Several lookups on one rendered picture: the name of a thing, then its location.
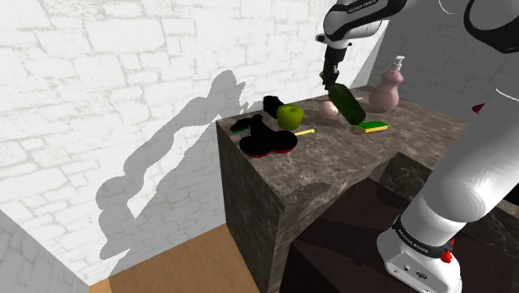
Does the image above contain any dark green bottle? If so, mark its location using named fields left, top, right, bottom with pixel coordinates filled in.
left=328, top=82, right=368, bottom=127

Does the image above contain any small pink round thing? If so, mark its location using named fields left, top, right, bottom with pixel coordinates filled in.
left=317, top=100, right=339, bottom=118

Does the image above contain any pink soap dispenser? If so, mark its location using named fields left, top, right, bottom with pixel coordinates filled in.
left=367, top=55, right=406, bottom=114

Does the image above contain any green apple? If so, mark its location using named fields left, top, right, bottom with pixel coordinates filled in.
left=275, top=103, right=305, bottom=132

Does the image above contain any green and yellow sponge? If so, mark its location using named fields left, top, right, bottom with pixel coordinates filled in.
left=356, top=120, right=389, bottom=134

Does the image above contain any black block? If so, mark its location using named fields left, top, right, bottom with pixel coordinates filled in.
left=262, top=95, right=285, bottom=120

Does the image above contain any black disc with red rim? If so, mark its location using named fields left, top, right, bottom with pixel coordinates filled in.
left=269, top=130, right=299, bottom=155
left=238, top=135, right=274, bottom=159

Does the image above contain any black upright thing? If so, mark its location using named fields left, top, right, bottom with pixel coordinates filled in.
left=249, top=113, right=267, bottom=141

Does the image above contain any black thing with green rim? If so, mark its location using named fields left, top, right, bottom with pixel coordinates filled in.
left=230, top=119, right=252, bottom=136

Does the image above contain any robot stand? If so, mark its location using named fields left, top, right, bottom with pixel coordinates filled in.
left=279, top=176, right=519, bottom=293

